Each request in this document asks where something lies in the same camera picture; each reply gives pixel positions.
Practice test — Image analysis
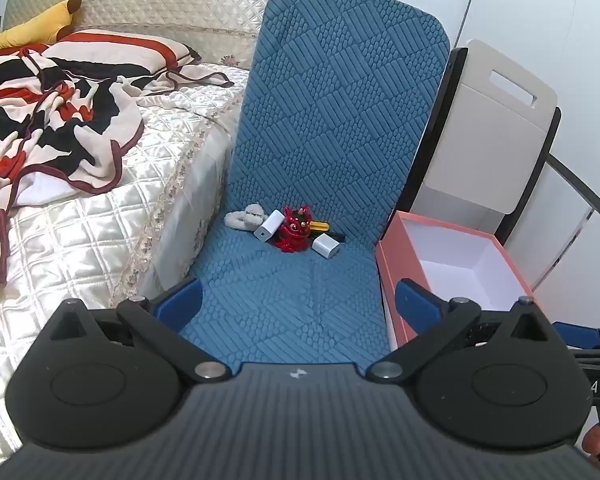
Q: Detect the person's right hand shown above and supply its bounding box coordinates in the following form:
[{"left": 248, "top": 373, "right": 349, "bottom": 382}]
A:
[{"left": 581, "top": 425, "right": 600, "bottom": 472}]

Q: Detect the white plush toy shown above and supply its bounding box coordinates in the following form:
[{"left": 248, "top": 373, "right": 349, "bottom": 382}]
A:
[{"left": 223, "top": 203, "right": 266, "bottom": 233}]

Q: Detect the yellow plush pillow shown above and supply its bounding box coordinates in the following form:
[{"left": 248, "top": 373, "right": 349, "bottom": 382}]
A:
[{"left": 0, "top": 0, "right": 84, "bottom": 59}]

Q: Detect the white panel with handle cutout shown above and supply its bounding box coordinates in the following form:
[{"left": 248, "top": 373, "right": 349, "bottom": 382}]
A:
[{"left": 411, "top": 39, "right": 559, "bottom": 227}]

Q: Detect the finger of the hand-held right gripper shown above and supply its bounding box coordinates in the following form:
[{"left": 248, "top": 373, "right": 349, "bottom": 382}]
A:
[{"left": 552, "top": 321, "right": 600, "bottom": 356}]

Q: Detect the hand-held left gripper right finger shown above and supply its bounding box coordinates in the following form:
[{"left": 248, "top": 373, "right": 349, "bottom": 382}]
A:
[{"left": 367, "top": 278, "right": 556, "bottom": 387}]

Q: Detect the blue textured seat mat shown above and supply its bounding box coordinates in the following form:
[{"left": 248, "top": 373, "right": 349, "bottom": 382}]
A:
[{"left": 177, "top": 0, "right": 452, "bottom": 367}]

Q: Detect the cream quilted headboard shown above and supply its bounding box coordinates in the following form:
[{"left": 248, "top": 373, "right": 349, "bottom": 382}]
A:
[{"left": 4, "top": 0, "right": 296, "bottom": 68}]

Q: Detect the white cube charger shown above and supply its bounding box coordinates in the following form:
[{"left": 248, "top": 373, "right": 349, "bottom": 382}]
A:
[{"left": 312, "top": 232, "right": 345, "bottom": 260}]

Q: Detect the dark curved trim strip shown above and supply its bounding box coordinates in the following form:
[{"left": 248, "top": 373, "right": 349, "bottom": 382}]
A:
[{"left": 545, "top": 154, "right": 600, "bottom": 238}]

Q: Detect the bed with quilted cover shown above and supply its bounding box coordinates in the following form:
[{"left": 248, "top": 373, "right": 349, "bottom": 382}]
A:
[{"left": 0, "top": 62, "right": 252, "bottom": 461}]

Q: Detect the red black printed blanket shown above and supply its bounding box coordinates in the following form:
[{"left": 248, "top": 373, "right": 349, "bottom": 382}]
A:
[{"left": 0, "top": 41, "right": 236, "bottom": 287}]

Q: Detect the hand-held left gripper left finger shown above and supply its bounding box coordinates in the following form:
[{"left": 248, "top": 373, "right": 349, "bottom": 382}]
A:
[{"left": 47, "top": 279, "right": 233, "bottom": 386}]

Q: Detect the white oblong charger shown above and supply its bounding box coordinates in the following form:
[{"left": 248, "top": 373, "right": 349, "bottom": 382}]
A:
[{"left": 253, "top": 211, "right": 285, "bottom": 243}]

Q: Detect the red figurine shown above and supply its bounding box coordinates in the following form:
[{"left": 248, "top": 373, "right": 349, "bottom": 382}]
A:
[{"left": 272, "top": 204, "right": 314, "bottom": 253}]

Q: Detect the red striped pillow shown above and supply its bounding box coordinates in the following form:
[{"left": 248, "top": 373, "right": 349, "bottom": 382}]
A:
[{"left": 55, "top": 30, "right": 204, "bottom": 75}]

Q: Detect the orange cardboard box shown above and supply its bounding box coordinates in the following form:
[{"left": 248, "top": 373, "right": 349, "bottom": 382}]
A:
[{"left": 375, "top": 211, "right": 536, "bottom": 352}]

